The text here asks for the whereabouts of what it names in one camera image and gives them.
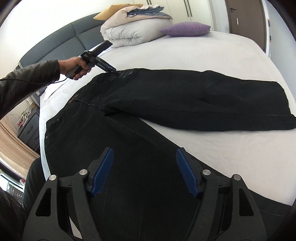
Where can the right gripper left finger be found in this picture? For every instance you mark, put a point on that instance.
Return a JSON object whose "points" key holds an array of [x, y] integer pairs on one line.
{"points": [[98, 171]]}

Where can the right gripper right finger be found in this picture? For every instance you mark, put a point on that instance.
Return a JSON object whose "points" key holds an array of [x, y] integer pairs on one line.
{"points": [[191, 172]]}

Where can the left forearm black sleeve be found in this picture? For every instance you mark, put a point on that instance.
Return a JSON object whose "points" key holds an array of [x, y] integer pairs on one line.
{"points": [[22, 83]]}

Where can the person's left hand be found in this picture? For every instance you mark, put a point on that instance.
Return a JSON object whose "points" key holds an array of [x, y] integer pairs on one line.
{"points": [[69, 64]]}

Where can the grey upholstered headboard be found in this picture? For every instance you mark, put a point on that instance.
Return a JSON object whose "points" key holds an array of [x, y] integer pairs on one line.
{"points": [[69, 41]]}

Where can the folded beige duvet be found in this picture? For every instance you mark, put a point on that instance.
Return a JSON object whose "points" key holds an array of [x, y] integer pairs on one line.
{"points": [[122, 30]]}

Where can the yellow pillow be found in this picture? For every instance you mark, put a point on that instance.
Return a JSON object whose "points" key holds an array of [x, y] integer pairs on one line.
{"points": [[111, 10]]}

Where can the white bed mattress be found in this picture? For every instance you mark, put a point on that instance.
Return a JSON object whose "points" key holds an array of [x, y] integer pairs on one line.
{"points": [[218, 96]]}

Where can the folded blue grey blanket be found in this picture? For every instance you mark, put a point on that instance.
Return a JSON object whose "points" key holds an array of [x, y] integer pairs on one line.
{"points": [[153, 11]]}

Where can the dark nightstand drawers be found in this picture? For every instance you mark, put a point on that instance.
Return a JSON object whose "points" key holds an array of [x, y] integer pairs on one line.
{"points": [[29, 133]]}

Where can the purple pillow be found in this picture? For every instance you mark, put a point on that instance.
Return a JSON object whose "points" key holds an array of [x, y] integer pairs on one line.
{"points": [[186, 29]]}

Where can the brown wooden door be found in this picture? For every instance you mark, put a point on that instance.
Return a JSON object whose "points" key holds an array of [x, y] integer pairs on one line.
{"points": [[247, 19]]}

